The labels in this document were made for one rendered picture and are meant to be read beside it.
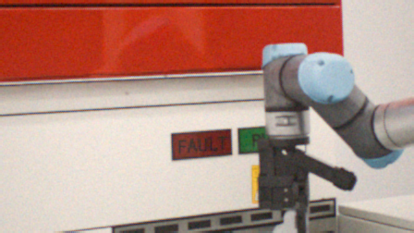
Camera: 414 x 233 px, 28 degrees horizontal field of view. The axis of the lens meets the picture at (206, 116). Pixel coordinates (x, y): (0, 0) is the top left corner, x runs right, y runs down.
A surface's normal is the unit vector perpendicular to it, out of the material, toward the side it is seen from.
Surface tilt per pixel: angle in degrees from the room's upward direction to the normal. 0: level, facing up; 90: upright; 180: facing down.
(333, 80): 90
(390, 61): 90
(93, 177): 90
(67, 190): 90
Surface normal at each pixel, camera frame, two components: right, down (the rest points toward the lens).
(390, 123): -0.83, 0.06
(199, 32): 0.44, 0.03
